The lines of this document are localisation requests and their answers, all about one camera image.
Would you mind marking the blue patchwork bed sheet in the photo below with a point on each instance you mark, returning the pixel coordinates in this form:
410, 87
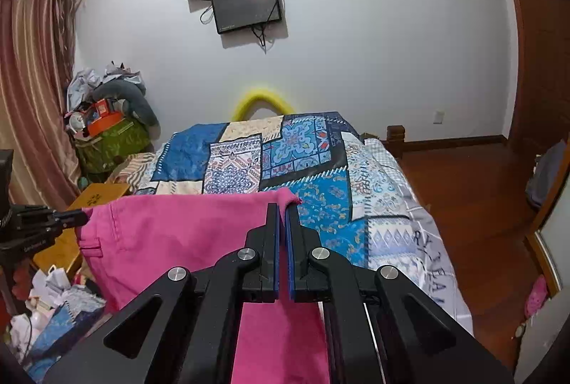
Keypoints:
352, 190

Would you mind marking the wooden bed post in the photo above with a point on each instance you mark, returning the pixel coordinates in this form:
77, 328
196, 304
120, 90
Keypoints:
395, 141

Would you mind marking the wooden door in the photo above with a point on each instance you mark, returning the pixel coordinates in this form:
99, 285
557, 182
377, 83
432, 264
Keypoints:
541, 112

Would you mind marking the grey plush toy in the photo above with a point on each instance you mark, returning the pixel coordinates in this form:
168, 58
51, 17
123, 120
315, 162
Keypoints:
134, 102

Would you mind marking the yellow curved pillow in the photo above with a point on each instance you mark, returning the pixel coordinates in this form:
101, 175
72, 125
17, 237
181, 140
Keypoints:
261, 98

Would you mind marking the small black wall monitor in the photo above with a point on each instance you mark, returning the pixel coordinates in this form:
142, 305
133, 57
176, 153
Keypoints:
233, 15

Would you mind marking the white wall socket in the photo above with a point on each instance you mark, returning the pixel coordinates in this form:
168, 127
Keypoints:
438, 117

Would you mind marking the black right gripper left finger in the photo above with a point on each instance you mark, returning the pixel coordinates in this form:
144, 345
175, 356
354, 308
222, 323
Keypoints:
184, 327

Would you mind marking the green patterned bag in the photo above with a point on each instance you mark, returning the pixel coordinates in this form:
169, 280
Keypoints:
103, 153

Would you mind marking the striped pink curtain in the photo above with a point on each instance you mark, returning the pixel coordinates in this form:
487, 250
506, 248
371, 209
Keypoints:
37, 55

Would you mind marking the white crumpled paper pile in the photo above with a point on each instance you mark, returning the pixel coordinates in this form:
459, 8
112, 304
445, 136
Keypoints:
45, 328

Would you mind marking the pink pants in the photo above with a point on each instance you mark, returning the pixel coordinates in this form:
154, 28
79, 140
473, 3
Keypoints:
130, 242

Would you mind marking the orange box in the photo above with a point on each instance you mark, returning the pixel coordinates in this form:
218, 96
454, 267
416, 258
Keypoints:
103, 123

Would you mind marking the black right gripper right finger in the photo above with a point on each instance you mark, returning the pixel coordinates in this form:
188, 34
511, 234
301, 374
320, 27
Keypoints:
380, 326

